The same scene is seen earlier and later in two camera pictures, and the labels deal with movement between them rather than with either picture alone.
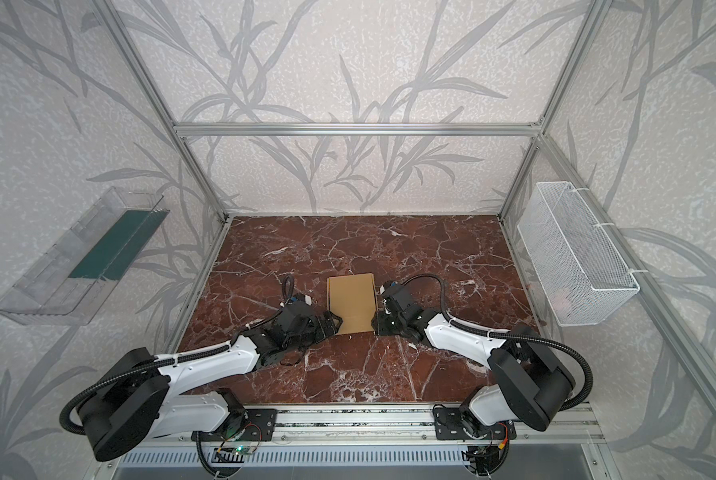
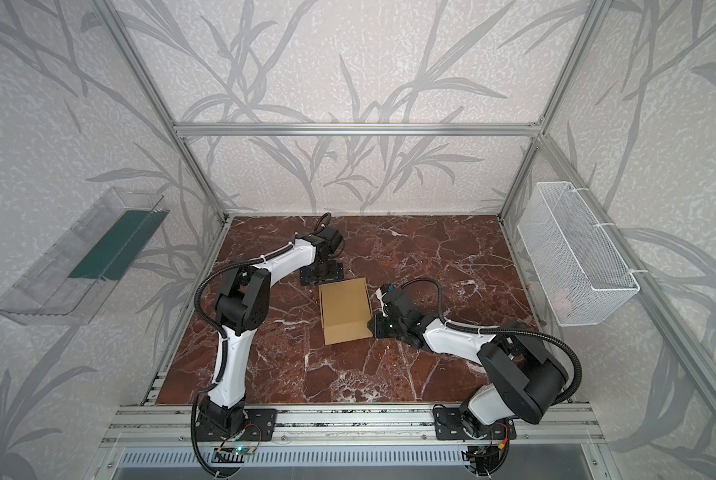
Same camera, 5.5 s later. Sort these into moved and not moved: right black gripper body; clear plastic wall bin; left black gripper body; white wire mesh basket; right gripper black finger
Moved: left black gripper body
Not moved: white wire mesh basket; clear plastic wall bin; right black gripper body; right gripper black finger
